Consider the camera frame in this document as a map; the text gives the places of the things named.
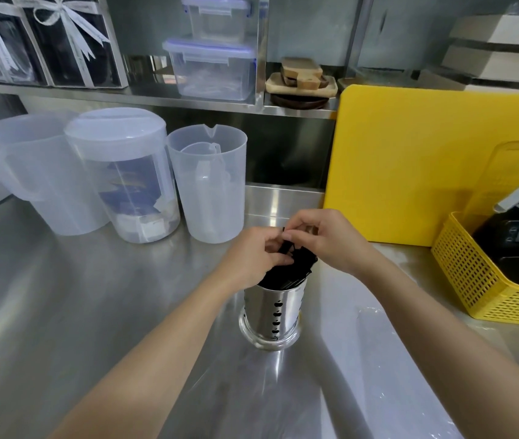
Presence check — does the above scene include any yellow plastic basket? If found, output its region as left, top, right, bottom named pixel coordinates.
left=431, top=140, right=519, bottom=329

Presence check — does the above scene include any clear lidded plastic canister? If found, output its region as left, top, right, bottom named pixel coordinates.
left=63, top=107, right=182, bottom=244

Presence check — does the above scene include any clear plastic pitcher with handle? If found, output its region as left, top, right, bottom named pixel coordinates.
left=0, top=112, right=110, bottom=237

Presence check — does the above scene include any stainless steel shelf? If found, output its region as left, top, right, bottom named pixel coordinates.
left=0, top=0, right=519, bottom=120

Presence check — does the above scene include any stack of white boxes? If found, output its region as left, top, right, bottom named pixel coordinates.
left=417, top=13, right=519, bottom=92

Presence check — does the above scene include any person's left hand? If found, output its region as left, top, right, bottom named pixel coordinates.
left=221, top=226, right=295, bottom=294

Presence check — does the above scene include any dark round wooden plate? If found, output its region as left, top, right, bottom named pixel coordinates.
left=270, top=92, right=331, bottom=111

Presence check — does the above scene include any person's left forearm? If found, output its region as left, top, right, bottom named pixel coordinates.
left=48, top=274, right=247, bottom=439

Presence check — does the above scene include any perforated steel utensil holder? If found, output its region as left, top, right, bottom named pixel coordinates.
left=238, top=274, right=309, bottom=352

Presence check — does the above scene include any person's right hand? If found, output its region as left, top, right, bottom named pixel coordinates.
left=282, top=208, right=373, bottom=277

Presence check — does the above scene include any yellow cutting board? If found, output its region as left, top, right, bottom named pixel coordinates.
left=323, top=84, right=519, bottom=248

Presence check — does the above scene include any small clear lidded food box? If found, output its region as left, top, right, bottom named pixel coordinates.
left=181, top=0, right=251, bottom=44

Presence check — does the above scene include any light wooden tray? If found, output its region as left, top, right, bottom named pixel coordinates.
left=265, top=72, right=338, bottom=99

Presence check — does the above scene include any person's right forearm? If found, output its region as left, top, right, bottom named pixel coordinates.
left=355, top=251, right=519, bottom=439

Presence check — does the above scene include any small wooden serving board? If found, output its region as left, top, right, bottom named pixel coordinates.
left=281, top=57, right=323, bottom=84

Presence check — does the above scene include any large clear lidded food box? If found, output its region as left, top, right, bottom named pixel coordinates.
left=162, top=37, right=258, bottom=102

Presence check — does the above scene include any black plastic cutlery bundle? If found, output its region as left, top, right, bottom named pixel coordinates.
left=257, top=227, right=320, bottom=291

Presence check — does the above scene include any clear plastic measuring jug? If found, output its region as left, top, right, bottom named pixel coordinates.
left=166, top=124, right=248, bottom=244

